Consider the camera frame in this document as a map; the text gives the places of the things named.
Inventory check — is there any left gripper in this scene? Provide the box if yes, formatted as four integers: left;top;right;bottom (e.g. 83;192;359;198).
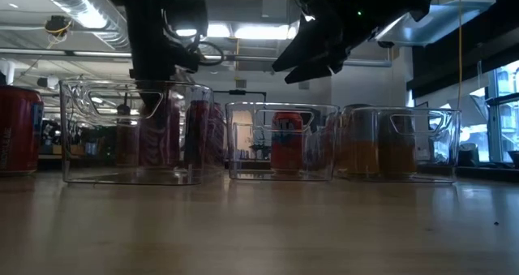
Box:
123;0;200;116

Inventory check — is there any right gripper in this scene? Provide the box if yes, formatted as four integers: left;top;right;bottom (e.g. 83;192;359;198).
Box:
271;0;406;85

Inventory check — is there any dark red soda can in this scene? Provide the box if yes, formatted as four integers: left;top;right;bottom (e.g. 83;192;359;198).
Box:
184;100;211;169
208;102;226;169
116;120;139;169
138;100;182;170

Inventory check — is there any clear plastic bin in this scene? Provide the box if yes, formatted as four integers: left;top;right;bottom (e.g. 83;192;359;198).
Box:
225;101;341;183
59;79;215;187
339;105;462;184

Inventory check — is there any red-orange soda can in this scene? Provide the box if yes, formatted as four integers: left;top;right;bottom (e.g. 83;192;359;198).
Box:
0;84;45;177
270;111;304;174

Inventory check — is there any ceiling light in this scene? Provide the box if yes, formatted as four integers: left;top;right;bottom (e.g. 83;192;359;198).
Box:
234;23;299;41
204;21;232;39

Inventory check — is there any grey ceiling pipe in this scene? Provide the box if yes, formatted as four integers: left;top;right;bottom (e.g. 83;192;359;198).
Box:
0;47;392;67

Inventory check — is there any white ceiling unit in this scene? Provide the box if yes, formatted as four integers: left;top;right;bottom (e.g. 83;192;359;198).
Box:
375;0;498;47

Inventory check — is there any window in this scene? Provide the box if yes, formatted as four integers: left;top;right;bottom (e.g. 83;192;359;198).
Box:
486;59;519;165

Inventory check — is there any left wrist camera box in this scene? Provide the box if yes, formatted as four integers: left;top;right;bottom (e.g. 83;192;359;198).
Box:
169;0;209;37

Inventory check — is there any ceiling device with yellow cable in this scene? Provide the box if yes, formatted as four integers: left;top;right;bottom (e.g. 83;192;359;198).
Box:
44;15;73;39

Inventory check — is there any silver ventilation duct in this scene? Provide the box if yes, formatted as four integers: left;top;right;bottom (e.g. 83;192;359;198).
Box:
30;0;133;51

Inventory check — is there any yellow hanging cable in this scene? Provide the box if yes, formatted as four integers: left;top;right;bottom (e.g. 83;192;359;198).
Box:
457;0;464;110

